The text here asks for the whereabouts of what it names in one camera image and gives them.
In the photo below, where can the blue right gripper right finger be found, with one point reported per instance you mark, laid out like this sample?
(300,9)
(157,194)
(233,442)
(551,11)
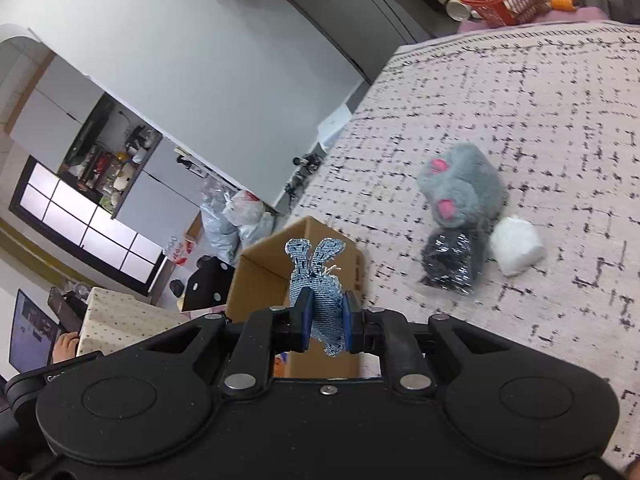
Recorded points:
(352,323)

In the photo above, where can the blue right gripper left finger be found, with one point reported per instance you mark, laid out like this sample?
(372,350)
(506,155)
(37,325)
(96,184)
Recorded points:
(301,316)

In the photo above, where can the denim rabbit soft toy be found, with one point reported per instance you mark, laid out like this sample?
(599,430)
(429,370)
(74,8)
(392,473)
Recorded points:
(315,270)

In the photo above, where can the black sparkly item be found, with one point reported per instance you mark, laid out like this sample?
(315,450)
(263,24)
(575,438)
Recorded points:
(453,259)

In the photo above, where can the grey plush mouse toy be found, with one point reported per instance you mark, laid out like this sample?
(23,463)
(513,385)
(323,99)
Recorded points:
(462,188)

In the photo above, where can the white soft roll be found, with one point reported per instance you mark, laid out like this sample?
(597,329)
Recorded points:
(515,245)

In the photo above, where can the grey plastic bag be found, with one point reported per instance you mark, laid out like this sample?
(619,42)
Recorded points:
(222,235)

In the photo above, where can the white plastic bag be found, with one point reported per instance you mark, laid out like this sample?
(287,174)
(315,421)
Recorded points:
(243,209)

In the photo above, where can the white box on floor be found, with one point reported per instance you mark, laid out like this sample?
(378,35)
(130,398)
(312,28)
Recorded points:
(330,128)

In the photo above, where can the dotted cream cloth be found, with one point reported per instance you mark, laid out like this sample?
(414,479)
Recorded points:
(114,321)

